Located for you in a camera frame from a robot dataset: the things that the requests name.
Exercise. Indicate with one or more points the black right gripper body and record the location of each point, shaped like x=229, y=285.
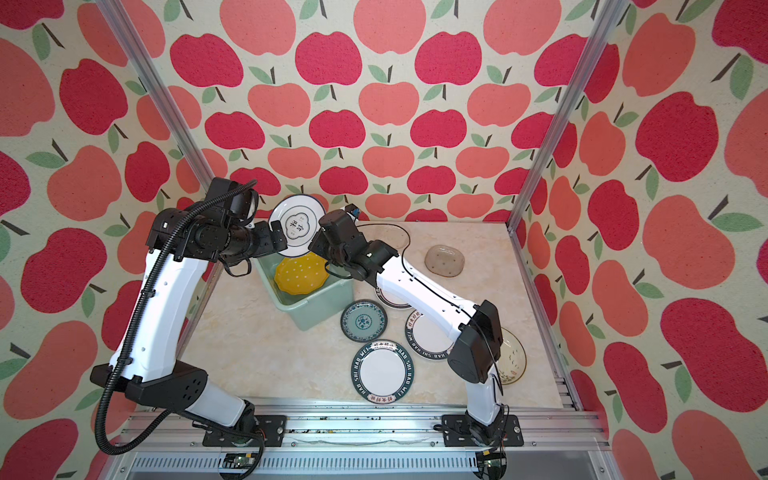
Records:
x=318, y=246

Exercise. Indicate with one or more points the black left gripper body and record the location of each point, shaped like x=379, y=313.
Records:
x=253, y=242

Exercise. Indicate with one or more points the white plate with black emblem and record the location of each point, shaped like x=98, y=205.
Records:
x=298, y=216

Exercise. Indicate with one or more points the yellow dotted plate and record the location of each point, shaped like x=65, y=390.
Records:
x=301, y=275

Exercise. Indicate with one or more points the green red rimmed white plate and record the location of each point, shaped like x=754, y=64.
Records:
x=391, y=300

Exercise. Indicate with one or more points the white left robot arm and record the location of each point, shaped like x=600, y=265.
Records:
x=182, y=244

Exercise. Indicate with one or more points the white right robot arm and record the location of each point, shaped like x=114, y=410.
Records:
x=474, y=329

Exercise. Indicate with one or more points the mint green plastic bin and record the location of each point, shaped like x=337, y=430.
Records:
x=306, y=311

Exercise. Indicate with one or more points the blue green patterned plate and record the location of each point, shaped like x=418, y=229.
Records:
x=363, y=321

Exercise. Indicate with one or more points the smoky glass dotted plate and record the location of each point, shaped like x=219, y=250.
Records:
x=445, y=261

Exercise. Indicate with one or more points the dark green lettered rim plate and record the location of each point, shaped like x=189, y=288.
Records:
x=382, y=372

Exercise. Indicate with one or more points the cream plate with grass motif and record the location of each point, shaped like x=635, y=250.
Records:
x=512, y=363

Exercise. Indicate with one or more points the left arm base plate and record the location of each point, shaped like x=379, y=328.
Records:
x=253, y=431

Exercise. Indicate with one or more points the left aluminium corner post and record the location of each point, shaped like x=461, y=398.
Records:
x=130, y=41

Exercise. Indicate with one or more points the aluminium corner post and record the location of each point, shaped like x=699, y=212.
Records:
x=130, y=41
x=605, y=24

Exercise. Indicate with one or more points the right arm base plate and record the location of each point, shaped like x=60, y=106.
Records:
x=464, y=431

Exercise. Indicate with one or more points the right aluminium corner post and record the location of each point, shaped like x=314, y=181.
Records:
x=605, y=24

